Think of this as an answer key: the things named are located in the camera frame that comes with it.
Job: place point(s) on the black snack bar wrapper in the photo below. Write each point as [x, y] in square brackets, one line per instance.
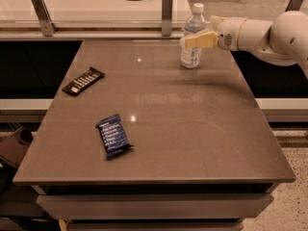
[84, 81]

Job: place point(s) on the metal bracket post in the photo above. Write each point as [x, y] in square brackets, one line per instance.
[294, 5]
[166, 17]
[47, 27]

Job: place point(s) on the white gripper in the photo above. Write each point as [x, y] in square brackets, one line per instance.
[228, 33]

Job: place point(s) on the right metal bracket post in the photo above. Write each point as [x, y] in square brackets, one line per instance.
[294, 5]

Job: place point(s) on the blue plastic water bottle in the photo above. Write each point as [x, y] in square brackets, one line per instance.
[190, 55]

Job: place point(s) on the middle metal bracket post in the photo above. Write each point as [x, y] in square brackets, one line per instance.
[166, 17]

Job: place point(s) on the left metal bracket post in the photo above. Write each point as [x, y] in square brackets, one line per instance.
[47, 27]

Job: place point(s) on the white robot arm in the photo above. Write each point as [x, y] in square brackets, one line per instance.
[283, 41]

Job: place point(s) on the blue rxbar blueberry bar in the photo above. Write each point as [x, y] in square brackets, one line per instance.
[113, 135]

